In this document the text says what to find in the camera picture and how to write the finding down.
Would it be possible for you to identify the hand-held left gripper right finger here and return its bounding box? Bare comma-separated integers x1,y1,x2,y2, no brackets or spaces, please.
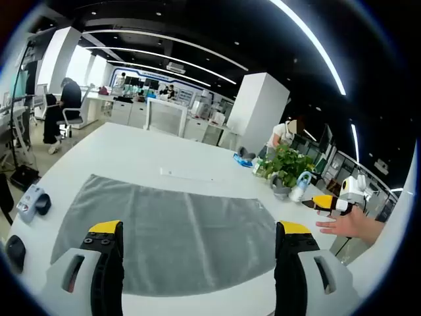
274,220,362,316

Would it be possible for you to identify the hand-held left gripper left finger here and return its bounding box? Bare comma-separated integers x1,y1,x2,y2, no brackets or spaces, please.
41,219,125,316

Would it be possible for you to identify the grey towel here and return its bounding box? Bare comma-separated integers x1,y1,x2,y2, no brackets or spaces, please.
49,173,278,297

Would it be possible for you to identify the person's right hand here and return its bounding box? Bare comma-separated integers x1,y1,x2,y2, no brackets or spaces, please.
315,203,376,241

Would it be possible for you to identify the grey plant pot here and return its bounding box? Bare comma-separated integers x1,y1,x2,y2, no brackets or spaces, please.
270,174,293,201

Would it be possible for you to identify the green potted plant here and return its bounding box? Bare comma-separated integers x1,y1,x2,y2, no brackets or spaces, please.
262,144,316,188

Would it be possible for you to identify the black oval case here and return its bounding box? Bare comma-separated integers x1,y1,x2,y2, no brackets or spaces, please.
5,235,26,274

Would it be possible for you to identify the green and white carton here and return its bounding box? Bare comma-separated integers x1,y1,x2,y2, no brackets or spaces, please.
251,157,269,177

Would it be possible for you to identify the grey curved object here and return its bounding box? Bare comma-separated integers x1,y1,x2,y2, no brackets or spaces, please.
238,146,257,161

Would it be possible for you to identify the blue wipes packet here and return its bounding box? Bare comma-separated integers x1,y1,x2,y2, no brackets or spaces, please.
232,153,255,169

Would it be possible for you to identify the grey device box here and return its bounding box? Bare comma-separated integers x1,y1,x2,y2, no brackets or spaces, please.
16,184,45,222

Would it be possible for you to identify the black tripod stand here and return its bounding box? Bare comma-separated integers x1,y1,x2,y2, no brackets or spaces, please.
8,32,42,192

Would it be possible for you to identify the white table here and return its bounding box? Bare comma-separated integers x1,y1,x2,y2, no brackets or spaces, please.
6,121,349,316

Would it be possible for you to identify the white mesh office chair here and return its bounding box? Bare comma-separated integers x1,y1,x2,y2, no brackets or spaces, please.
143,97,188,138

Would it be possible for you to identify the white drawer cabinet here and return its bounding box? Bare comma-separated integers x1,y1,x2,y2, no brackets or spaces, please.
111,99,147,128

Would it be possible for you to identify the black cable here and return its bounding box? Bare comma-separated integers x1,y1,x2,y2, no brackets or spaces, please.
334,235,353,260

